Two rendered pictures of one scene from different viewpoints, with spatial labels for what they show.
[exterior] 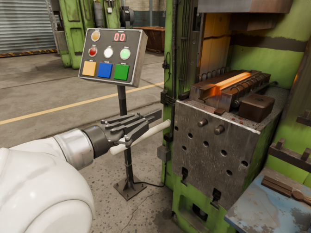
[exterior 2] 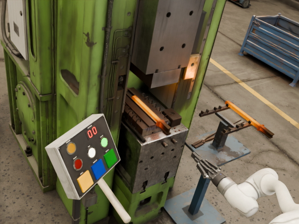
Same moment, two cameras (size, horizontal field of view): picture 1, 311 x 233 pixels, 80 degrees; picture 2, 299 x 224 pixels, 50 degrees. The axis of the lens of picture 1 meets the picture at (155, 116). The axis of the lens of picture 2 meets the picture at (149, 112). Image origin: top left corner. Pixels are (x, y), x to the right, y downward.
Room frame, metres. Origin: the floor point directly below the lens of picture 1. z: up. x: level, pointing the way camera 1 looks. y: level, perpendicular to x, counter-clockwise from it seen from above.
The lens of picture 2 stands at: (0.75, 1.38, 2.18)
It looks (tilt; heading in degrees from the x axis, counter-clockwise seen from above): 35 degrees down; 272
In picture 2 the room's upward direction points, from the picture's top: 11 degrees clockwise
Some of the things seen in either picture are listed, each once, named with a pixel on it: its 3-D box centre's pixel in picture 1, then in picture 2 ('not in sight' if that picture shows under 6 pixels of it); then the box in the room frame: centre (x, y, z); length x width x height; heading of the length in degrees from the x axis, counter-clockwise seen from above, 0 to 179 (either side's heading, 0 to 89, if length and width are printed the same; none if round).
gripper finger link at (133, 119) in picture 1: (124, 125); (205, 169); (0.44, 0.09, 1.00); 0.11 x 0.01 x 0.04; 135
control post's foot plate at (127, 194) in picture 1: (129, 182); not in sight; (1.10, 0.21, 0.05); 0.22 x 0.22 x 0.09; 43
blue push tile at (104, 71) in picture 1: (105, 70); (98, 169); (0.98, 0.26, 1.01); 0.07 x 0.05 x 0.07; 68
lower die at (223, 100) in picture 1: (232, 85); (137, 110); (0.89, -0.38, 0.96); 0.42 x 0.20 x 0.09; 133
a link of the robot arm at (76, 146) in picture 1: (74, 150); (226, 186); (0.33, 0.18, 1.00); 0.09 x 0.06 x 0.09; 43
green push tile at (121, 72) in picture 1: (121, 72); (110, 158); (0.94, 0.17, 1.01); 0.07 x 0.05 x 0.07; 68
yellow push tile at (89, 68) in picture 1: (90, 69); (84, 181); (1.02, 0.36, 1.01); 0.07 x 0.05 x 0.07; 68
